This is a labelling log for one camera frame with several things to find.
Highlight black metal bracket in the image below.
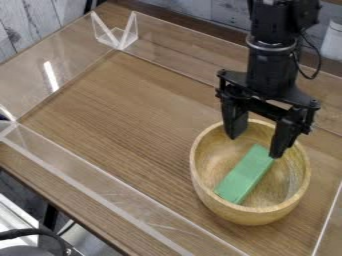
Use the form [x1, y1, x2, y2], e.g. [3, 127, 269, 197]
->
[38, 230, 84, 256]

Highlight brown wooden bowl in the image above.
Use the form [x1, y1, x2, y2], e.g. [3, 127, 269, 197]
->
[190, 119, 311, 226]

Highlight clear acrylic tray walls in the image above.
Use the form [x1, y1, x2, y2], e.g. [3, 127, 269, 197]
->
[0, 5, 342, 256]

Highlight black cable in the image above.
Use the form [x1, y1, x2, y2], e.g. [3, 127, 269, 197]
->
[0, 227, 68, 256]

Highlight black table leg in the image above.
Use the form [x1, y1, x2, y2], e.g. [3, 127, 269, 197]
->
[43, 204, 59, 230]

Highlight green rectangular block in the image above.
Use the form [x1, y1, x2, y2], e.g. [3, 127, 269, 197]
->
[214, 144, 274, 204]

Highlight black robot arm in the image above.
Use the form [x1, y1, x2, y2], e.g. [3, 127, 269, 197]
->
[217, 0, 321, 159]

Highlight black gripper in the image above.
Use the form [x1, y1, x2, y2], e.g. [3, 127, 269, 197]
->
[217, 35, 319, 159]

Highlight white cylindrical container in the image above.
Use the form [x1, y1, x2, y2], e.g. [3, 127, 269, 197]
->
[321, 18, 342, 62]

